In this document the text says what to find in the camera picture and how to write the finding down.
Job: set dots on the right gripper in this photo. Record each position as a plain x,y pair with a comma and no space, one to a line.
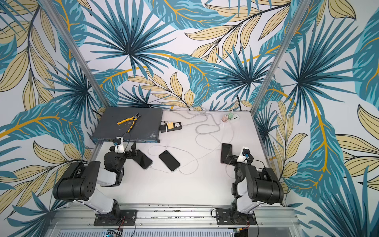
235,158

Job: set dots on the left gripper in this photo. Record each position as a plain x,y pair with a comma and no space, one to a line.
130,152

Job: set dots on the mint case phone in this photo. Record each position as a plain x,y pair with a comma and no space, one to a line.
142,160

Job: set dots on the light blue case phone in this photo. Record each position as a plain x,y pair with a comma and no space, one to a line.
168,159

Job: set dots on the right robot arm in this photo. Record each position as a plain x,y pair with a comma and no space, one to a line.
252,188

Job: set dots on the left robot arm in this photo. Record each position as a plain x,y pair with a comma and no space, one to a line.
79,181

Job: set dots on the yellow black pliers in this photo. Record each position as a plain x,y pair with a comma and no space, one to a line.
132,119

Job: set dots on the black power strip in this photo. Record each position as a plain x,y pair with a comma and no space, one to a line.
177,126

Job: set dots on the white power strip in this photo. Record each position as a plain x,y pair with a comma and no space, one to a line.
235,118

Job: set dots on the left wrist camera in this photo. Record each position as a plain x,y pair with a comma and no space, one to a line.
119,144

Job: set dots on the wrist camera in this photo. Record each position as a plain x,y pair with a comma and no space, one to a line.
119,144
245,156

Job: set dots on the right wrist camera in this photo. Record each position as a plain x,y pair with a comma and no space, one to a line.
245,156

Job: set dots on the dark grey network switch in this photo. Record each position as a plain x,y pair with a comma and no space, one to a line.
145,130

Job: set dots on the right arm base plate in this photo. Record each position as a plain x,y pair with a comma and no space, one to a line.
227,217

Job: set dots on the aluminium frame rail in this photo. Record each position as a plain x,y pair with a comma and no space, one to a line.
172,216

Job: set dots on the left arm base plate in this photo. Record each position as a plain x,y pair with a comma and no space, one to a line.
125,217

